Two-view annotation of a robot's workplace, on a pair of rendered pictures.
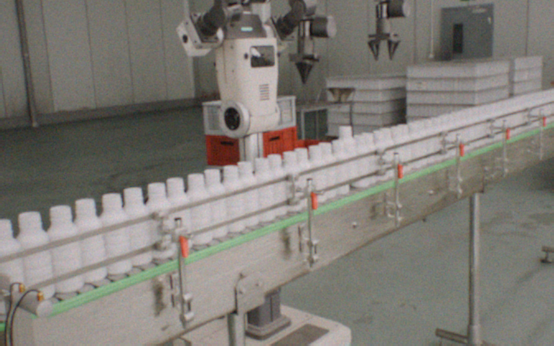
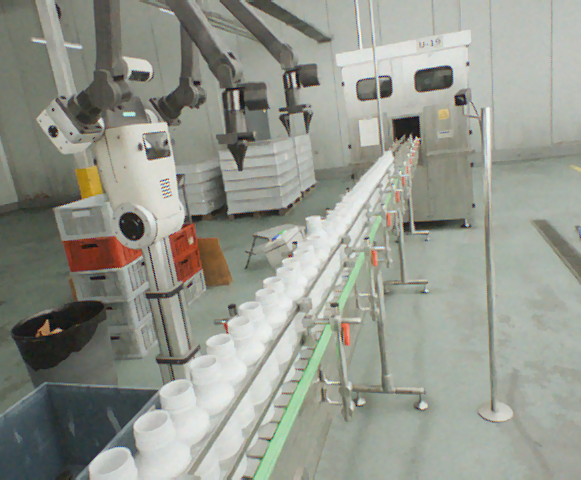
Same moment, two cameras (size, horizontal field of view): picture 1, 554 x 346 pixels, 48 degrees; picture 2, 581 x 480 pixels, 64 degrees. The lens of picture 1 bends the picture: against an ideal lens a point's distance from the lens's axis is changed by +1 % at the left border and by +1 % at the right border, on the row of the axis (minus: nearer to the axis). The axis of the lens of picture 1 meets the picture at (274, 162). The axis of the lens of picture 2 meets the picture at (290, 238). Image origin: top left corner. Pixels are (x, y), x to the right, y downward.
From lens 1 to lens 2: 92 cm
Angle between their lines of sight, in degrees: 23
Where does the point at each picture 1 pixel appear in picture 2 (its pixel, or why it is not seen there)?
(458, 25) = not seen: hidden behind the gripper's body
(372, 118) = (196, 197)
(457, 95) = (263, 169)
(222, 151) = (85, 255)
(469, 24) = (250, 114)
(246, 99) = (148, 199)
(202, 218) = (232, 437)
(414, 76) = (225, 158)
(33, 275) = not seen: outside the picture
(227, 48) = (111, 139)
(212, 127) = (69, 232)
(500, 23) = (272, 112)
